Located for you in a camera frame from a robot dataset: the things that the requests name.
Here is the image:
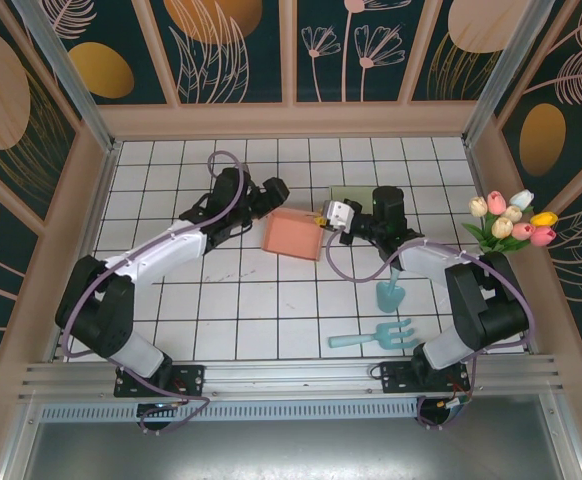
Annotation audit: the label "light blue toy rake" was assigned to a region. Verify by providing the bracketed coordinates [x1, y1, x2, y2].
[327, 318, 419, 351]

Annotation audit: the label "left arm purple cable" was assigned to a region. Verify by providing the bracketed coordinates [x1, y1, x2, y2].
[60, 151, 248, 435]

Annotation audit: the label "aluminium frame post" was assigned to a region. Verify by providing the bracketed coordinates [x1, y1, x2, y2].
[10, 0, 122, 154]
[463, 0, 567, 146]

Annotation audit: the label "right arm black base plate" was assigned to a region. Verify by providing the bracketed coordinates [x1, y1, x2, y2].
[379, 360, 472, 396]

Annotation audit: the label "grey slotted cable duct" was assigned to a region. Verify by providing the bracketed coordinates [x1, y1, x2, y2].
[38, 398, 422, 422]

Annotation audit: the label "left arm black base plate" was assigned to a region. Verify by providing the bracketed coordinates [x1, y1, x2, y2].
[114, 363, 206, 399]

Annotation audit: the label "aluminium rail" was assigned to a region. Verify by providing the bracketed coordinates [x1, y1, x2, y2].
[18, 353, 565, 401]

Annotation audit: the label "grey metal sheet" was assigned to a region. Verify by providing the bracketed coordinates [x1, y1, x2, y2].
[0, 392, 582, 480]

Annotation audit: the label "dark panel, small golden oval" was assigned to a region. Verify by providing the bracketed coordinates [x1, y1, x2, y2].
[53, 0, 171, 106]

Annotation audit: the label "green circuit board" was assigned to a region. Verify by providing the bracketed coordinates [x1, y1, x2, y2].
[437, 397, 472, 419]

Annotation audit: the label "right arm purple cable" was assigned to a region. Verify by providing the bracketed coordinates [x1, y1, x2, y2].
[325, 227, 532, 431]

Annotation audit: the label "dark panel, golden oval, feathers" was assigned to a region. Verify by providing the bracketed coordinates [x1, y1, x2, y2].
[493, 0, 582, 211]

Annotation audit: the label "dark panel with pink flowers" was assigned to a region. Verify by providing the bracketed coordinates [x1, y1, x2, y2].
[293, 0, 412, 106]

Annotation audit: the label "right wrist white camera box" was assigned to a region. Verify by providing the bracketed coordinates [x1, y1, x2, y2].
[320, 198, 357, 232]

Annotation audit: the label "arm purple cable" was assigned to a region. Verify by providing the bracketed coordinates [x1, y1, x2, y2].
[325, 227, 532, 431]
[60, 151, 248, 435]

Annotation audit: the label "green paper box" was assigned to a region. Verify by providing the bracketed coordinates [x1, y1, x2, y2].
[329, 184, 377, 202]

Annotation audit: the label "light blue toy trowel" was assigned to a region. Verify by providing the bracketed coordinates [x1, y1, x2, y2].
[374, 267, 406, 315]

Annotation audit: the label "dark panel, golden circle, leaves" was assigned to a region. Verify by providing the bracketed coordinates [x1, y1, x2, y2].
[148, 0, 293, 106]

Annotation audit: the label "dark panel, large peach circle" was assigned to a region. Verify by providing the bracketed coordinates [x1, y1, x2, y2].
[0, 0, 83, 229]

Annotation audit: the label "pastel tulip bouquet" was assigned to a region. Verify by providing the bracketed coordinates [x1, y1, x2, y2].
[460, 189, 560, 259]

